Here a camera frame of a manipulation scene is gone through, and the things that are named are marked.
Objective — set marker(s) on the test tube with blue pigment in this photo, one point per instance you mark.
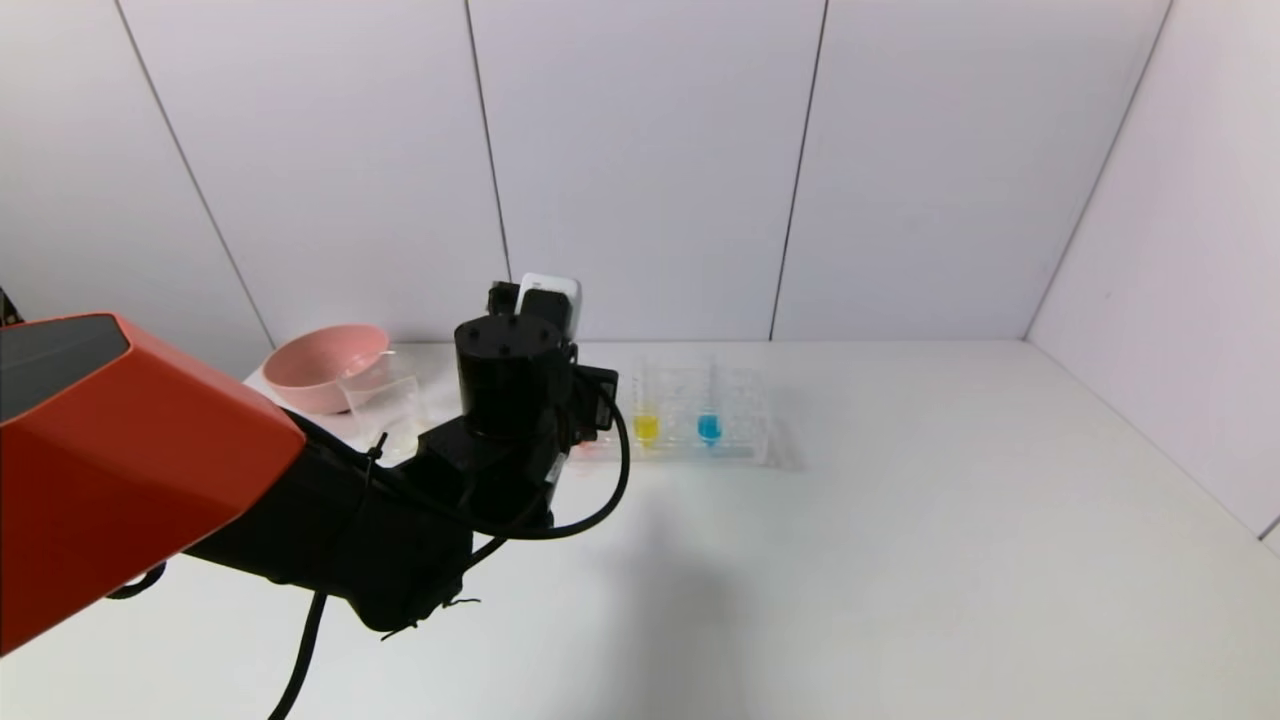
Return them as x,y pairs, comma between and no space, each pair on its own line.
709,428

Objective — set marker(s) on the pink bowl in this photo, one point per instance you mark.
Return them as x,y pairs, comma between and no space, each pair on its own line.
310,370

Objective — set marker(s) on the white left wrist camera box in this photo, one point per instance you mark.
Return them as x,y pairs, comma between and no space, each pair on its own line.
560,290

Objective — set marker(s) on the clear acrylic test tube rack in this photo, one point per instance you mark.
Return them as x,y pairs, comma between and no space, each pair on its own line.
745,425

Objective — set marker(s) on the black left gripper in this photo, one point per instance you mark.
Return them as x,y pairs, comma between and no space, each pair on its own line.
590,400

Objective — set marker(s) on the test tube with yellow pigment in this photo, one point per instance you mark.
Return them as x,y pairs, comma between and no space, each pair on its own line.
646,428

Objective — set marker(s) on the black and orange left arm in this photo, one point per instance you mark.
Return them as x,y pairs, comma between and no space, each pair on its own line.
130,460

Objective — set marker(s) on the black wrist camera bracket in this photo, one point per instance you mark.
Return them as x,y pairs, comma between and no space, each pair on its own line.
503,300

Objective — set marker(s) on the clear glass beaker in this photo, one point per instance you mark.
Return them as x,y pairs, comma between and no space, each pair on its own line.
385,405

